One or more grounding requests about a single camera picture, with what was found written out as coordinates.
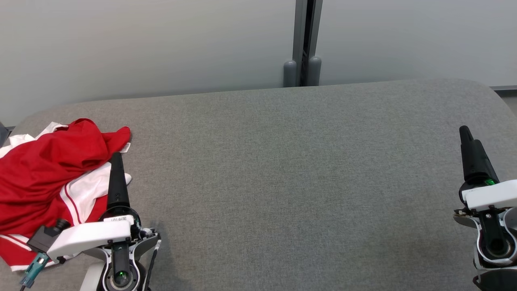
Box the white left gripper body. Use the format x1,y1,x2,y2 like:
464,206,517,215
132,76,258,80
47,205,142,263

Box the grey partition post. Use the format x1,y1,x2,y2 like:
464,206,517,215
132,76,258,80
292,0,324,87

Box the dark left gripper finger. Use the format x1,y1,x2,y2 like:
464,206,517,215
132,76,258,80
107,152,130,209

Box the black flat left arm cable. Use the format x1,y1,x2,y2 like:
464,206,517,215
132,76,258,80
143,238,162,291

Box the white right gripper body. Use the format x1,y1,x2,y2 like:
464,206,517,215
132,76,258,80
460,179,517,213

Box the red shorts white trim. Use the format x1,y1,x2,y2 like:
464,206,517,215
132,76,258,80
0,122,77,272

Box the grey metal frame leg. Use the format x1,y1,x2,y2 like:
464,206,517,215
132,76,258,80
0,123,15,148

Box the grey cylinder post foot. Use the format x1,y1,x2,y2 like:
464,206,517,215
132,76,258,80
308,56,322,86
283,60,298,88

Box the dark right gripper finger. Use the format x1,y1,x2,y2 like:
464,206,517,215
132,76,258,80
464,140,499,186
460,125,474,180

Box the red Bulls jersey white sleeves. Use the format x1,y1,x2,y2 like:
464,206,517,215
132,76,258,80
0,118,133,243

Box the teal plug left camera cable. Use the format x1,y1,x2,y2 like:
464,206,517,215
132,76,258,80
20,251,51,290

